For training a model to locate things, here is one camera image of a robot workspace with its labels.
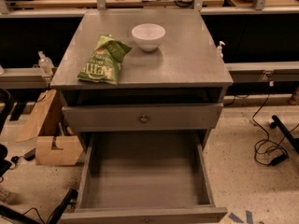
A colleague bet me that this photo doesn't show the white ceramic bowl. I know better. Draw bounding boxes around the white ceramic bowl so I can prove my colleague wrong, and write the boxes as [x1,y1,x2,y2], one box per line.
[132,23,165,51]

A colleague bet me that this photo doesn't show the grey wooden drawer cabinet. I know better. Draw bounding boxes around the grey wooden drawer cabinet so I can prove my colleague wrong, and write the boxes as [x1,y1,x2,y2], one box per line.
[51,8,233,143]

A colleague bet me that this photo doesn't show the small white pump bottle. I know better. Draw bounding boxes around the small white pump bottle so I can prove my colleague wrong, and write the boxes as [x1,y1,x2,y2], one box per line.
[217,41,226,58]

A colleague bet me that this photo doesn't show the blue tape mark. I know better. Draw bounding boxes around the blue tape mark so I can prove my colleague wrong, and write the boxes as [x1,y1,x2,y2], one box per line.
[228,210,254,224]

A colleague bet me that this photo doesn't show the black bar on floor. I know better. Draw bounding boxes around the black bar on floor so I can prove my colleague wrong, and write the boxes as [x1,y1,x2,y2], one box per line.
[47,189,78,224]

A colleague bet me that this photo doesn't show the black metal stand leg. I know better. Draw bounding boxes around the black metal stand leg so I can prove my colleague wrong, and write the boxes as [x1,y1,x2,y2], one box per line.
[270,115,299,153]

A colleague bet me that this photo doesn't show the grey drawer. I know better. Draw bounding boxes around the grey drawer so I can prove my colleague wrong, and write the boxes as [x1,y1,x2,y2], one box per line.
[61,132,227,224]
[62,104,223,133]

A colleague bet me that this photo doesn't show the black power adapter cable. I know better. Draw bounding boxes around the black power adapter cable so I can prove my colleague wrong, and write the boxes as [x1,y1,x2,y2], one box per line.
[250,75,299,167]

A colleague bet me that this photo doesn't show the green chip bag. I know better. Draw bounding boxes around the green chip bag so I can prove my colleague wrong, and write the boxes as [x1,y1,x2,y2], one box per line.
[78,35,132,85]

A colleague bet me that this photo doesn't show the clear plastic bottle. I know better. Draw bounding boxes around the clear plastic bottle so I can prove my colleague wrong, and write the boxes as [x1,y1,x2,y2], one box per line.
[38,51,54,76]

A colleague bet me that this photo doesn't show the brown cardboard box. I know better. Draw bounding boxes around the brown cardboard box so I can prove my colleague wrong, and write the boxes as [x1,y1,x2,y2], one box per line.
[16,90,83,166]

